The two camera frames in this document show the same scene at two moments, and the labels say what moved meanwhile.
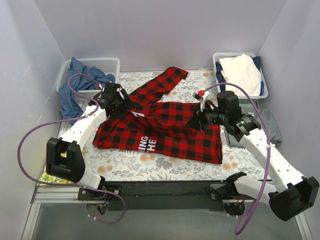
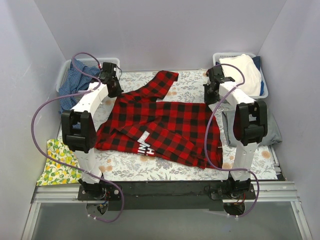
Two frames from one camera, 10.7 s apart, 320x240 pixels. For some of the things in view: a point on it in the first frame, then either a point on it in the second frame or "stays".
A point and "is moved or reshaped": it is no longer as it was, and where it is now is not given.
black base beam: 158,195 stays
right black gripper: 200,117 -> 210,94
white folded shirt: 241,71 stays
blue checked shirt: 80,79 stays
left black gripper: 122,99 -> 115,89
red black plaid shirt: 173,130 is moved or reshaped
